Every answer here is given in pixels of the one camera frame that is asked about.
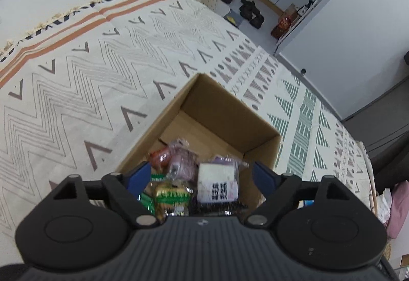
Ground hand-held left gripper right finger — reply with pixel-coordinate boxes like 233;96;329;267
245;162;355;226

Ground long purple bread packet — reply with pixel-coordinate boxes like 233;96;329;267
196;155;250;208

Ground cracker packet green label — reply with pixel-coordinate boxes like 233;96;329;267
153;181;192;216

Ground pink cloth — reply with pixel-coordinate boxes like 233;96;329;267
385;180;409;240

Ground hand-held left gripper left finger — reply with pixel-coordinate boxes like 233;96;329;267
51;161;157;229

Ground red liquid jug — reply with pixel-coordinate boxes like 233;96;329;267
271;10;296;40

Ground large green snack packet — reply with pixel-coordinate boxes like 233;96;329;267
137;174;167;216

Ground black clear snack packet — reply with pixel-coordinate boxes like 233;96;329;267
188;199;250;216

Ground cardboard box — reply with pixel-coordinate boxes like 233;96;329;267
115;73;282;216

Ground white plastic bag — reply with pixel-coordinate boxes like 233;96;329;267
375;188;392;224

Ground translucent purple snack packet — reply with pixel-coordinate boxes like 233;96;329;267
166;138;199;186

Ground patterned fringed blanket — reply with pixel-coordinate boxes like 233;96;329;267
0;0;375;269

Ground orange bread packet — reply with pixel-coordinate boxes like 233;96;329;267
150;146;171;170

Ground grey bag yellow sticker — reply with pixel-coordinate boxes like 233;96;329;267
224;10;245;27

